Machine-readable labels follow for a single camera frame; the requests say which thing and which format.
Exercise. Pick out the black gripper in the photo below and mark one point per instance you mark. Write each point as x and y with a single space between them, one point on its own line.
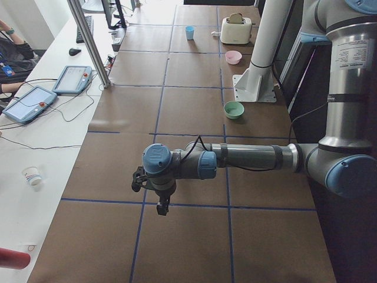
164 195

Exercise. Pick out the light blue plastic cup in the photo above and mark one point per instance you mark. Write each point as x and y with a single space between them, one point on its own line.
189 32

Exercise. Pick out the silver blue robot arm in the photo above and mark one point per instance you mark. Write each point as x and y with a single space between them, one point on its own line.
340 161

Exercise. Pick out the green bowl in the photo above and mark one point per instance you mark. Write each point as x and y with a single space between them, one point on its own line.
233 110

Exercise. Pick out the white paper cup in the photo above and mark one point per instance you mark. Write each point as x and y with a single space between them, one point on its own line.
32 175

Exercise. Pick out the far teach pendant tablet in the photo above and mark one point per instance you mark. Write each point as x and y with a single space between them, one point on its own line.
73 80

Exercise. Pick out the teach pendant tablet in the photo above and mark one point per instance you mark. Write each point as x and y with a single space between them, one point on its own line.
30 105
73 80

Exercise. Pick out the red cylinder object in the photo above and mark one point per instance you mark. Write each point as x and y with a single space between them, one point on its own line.
13 259

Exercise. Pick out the pink bowl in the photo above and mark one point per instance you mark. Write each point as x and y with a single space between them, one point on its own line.
233 57

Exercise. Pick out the near teach pendant tablet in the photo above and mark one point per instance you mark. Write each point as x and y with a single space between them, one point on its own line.
30 105

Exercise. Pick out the black computer mouse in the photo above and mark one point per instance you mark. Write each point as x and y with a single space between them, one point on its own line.
74 51

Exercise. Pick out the cream toaster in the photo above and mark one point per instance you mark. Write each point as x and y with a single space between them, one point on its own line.
236 33

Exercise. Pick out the black monitor stand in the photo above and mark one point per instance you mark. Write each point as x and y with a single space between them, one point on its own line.
114 14

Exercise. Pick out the toast slice in toaster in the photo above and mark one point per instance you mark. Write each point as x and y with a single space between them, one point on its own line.
235 18

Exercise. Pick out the seated person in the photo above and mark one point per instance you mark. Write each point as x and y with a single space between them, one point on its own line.
18 59

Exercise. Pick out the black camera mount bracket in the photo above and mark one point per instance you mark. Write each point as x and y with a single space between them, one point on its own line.
139 179

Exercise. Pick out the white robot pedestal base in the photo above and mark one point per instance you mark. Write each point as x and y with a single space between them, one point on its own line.
256 83

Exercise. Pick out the aluminium frame post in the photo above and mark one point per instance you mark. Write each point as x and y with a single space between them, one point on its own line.
79 17

